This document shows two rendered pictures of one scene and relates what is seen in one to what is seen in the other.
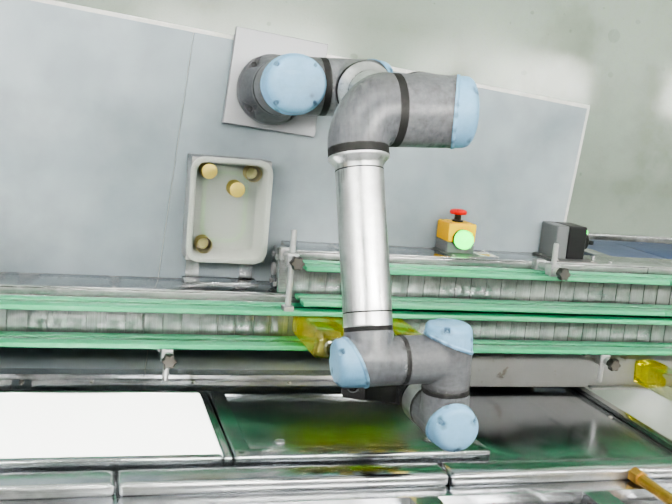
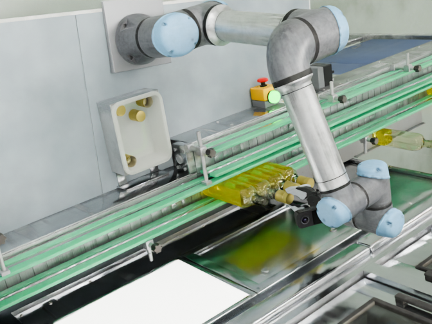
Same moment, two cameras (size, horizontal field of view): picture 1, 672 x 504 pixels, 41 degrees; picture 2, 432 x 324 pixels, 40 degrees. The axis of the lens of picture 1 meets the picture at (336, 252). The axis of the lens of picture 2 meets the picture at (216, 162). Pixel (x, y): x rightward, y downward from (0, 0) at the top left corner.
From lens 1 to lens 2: 0.70 m
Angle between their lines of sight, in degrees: 22
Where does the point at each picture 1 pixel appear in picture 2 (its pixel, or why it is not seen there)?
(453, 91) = (334, 19)
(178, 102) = (80, 69)
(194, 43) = (78, 22)
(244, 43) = (111, 12)
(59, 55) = not seen: outside the picture
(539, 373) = not seen: hidden behind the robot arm
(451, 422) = (393, 221)
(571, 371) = (345, 152)
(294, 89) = (180, 38)
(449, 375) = (384, 195)
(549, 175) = not seen: hidden behind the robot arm
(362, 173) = (306, 92)
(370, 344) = (346, 196)
